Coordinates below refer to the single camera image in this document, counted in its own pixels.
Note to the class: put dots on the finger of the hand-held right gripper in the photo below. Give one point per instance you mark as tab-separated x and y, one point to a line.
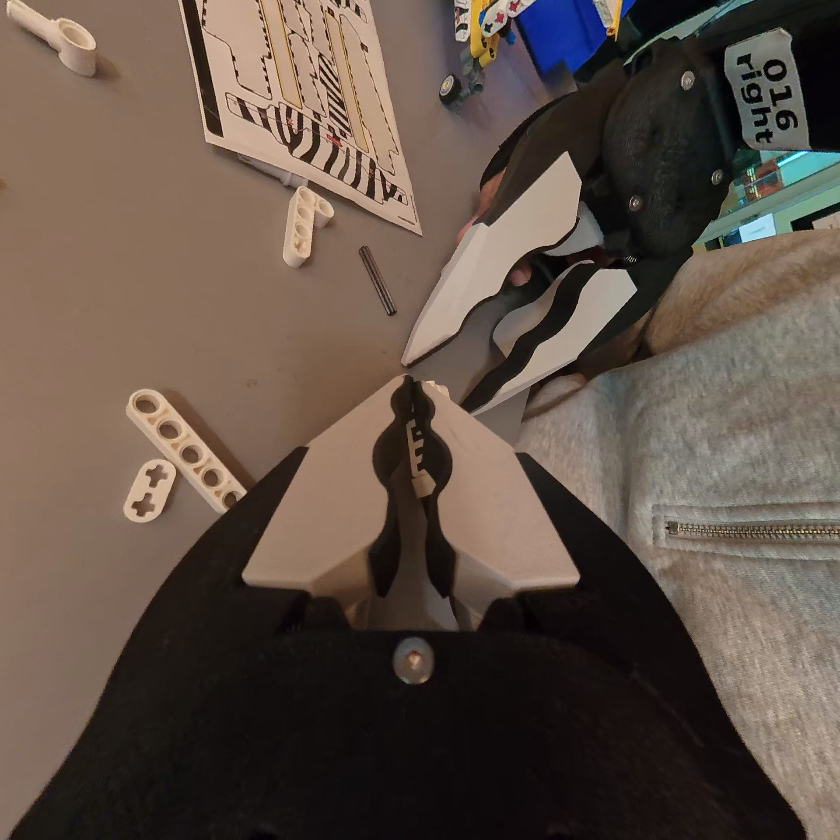
590	315
512	216

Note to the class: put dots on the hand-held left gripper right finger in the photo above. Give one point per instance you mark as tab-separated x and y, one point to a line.
518	525

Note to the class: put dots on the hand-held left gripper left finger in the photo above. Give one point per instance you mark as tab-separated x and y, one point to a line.
315	518

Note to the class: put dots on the white zebra-striped lego assembly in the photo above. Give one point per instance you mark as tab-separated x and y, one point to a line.
422	487

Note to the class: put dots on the person's right forearm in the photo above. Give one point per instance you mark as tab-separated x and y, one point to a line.
754	289

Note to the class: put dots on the black lego axle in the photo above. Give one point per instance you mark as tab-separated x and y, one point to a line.
379	282

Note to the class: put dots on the white five-hole lego beam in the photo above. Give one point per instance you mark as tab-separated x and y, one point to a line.
180	442

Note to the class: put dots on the small white two-hole lego beam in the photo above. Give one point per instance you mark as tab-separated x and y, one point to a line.
149	490

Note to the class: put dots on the yellow and white lego vehicle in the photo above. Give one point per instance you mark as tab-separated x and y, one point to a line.
489	46

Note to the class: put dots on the white L-shaped lego beam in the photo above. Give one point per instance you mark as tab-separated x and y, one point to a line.
295	261

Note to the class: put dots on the light grey lego pin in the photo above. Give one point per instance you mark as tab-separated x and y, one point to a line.
289	178

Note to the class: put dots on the white lego pin connector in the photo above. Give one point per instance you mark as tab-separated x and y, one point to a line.
36	18

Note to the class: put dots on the person's right hand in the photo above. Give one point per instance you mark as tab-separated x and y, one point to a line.
484	197

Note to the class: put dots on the blue plastic bin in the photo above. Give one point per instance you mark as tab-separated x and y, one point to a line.
564	33

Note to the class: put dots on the person's grey sweatpants leg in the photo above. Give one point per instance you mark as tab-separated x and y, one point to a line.
722	459

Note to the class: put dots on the zebra sticker sheet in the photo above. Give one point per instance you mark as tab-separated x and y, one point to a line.
223	79

